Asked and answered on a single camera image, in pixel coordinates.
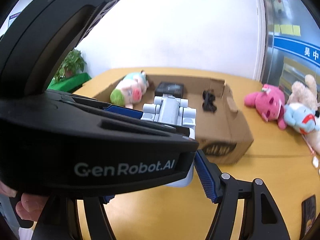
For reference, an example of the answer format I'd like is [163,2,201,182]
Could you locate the potted green plant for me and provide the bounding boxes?
[53,49,86,83]

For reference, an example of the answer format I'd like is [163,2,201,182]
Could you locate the black charger box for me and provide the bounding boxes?
[155,82,184,98]

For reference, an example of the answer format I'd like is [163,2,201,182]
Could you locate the light grey phone stand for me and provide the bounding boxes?
[140,93,197,188]

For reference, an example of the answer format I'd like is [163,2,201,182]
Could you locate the person's left hand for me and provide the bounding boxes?
[0,181,48,222]

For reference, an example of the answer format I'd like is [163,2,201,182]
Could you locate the beige teddy plush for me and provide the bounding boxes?
[287,74,319,111]

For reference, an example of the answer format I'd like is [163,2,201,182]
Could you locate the yellow sticky notes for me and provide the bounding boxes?
[274,24,301,36]

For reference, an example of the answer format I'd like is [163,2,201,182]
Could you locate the brown cardboard box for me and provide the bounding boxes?
[93,74,254,165]

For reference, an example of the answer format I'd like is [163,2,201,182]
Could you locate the pink strawberry bear plush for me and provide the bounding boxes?
[244,84,287,130]

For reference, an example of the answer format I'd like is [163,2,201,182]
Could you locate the black sunglasses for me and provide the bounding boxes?
[202,89,217,113]

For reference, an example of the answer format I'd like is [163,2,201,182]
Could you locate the light blue plush toy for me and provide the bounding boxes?
[284,102,319,135]

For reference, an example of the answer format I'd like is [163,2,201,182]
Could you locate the pink pig plush toy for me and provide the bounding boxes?
[110,70,149,109]

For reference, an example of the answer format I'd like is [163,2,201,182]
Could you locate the green cloth covered table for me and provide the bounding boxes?
[48,73,91,93]

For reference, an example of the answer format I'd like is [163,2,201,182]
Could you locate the blue framed wall poster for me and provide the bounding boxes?
[8,12,21,28]

